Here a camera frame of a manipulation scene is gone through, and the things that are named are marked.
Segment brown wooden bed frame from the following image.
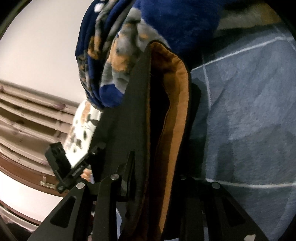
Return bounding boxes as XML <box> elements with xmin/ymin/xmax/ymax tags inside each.
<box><xmin>1</xmin><ymin>81</ymin><xmax>78</xmax><ymax>225</ymax></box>

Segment blue grid bed sheet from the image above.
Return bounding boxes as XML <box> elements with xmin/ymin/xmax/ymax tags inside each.
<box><xmin>181</xmin><ymin>23</ymin><xmax>295</xmax><ymax>240</ymax></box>

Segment black pants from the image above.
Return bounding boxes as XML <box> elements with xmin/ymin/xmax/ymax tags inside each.
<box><xmin>91</xmin><ymin>42</ymin><xmax>200</xmax><ymax>240</ymax></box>

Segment blue dog print blanket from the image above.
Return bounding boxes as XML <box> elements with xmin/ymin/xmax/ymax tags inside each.
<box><xmin>75</xmin><ymin>1</ymin><xmax>281</xmax><ymax>109</ymax></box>

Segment person's left hand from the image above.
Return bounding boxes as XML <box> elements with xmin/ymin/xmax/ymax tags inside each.
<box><xmin>80</xmin><ymin>168</ymin><xmax>94</xmax><ymax>184</ymax></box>

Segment white floral pillow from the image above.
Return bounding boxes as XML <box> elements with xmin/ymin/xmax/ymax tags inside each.
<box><xmin>63</xmin><ymin>100</ymin><xmax>102</xmax><ymax>168</ymax></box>

